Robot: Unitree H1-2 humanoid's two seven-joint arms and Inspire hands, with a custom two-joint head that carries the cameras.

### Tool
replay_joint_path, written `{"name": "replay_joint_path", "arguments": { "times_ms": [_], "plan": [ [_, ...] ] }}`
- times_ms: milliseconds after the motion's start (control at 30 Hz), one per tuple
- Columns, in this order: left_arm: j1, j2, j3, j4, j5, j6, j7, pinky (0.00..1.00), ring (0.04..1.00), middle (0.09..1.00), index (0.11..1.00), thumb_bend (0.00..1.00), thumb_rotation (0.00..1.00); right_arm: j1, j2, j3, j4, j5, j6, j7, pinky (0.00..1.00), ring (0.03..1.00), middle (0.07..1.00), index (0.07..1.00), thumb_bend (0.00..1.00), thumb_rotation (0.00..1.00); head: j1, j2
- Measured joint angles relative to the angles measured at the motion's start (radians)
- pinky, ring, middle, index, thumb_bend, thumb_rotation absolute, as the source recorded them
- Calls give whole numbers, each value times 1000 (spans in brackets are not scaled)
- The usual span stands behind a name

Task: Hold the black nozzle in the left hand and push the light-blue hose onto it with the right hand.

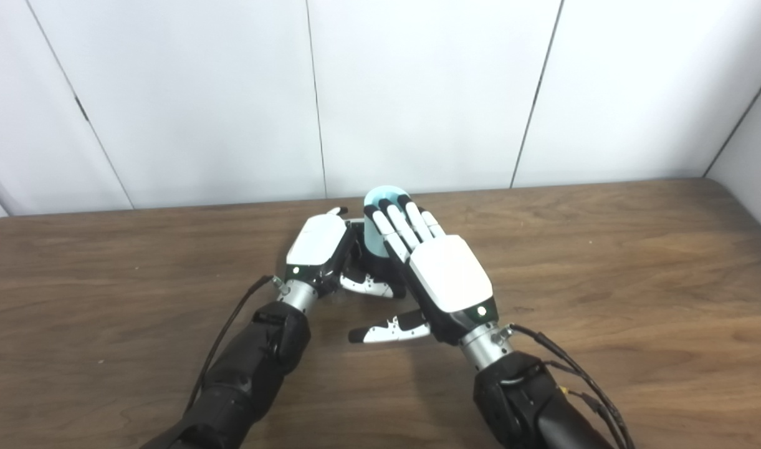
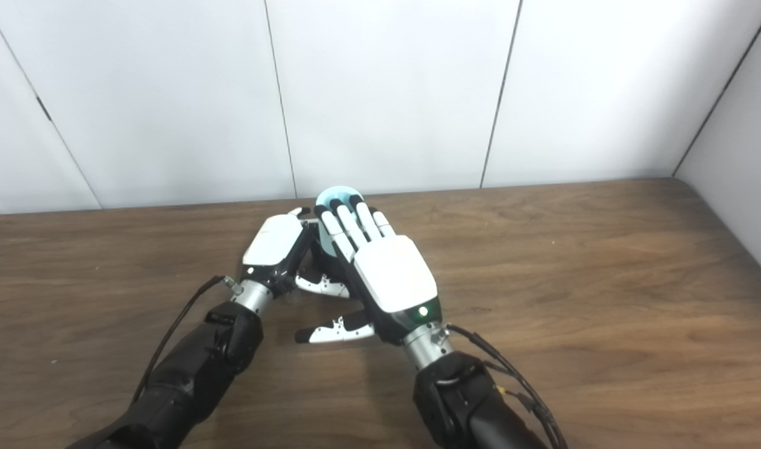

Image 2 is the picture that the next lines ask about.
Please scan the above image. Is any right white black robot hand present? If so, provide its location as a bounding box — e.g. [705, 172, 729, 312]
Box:
[295, 195, 446, 346]

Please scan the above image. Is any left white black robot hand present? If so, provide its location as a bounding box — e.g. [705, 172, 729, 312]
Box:
[240, 207, 351, 300]

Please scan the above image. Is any black flared nozzle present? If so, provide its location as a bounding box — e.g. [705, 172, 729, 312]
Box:
[302, 240, 365, 299]

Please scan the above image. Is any light blue cylinder cup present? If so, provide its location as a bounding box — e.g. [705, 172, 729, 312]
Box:
[315, 186, 361, 258]

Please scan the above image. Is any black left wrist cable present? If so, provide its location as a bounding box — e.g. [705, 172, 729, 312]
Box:
[131, 276, 244, 405]

